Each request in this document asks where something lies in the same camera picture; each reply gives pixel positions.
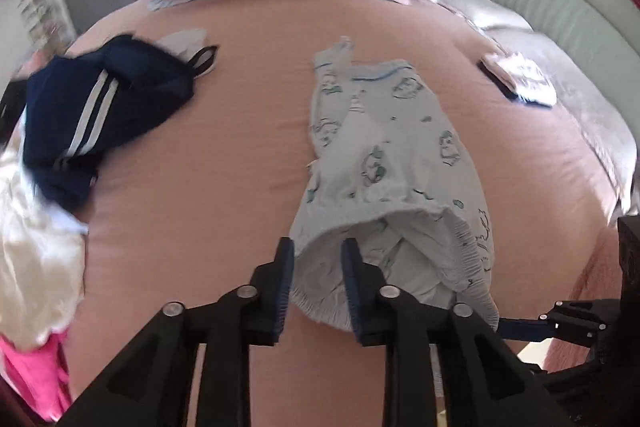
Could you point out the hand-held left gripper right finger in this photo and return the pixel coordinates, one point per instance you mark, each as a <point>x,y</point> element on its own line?
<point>351,297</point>

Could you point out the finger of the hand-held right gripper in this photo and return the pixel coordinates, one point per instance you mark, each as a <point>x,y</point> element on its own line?
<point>522,329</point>

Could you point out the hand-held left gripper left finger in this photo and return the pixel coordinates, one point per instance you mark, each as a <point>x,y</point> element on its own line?
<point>286,292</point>

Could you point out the light blue printed pants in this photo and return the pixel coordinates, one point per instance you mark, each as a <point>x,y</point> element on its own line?
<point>390,147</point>

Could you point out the pink sheeted bed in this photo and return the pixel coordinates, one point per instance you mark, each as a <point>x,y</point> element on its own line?
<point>225,157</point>

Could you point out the pale quilted pillow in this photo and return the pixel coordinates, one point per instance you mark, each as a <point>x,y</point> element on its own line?
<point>585,107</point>
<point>480,7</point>

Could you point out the folded pink printed garment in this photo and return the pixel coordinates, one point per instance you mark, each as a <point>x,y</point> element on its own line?
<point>530,77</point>

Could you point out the navy white-striped pants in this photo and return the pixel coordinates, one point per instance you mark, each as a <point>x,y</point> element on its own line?
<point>110,107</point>

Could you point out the white garment black trim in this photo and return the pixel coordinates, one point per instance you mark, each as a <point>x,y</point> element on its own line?
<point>187,42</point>

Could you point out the magenta garment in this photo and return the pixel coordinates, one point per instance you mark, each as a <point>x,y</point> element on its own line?
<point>30,377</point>

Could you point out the white shelf rack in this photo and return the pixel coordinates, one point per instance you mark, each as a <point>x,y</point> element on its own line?
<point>37,17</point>

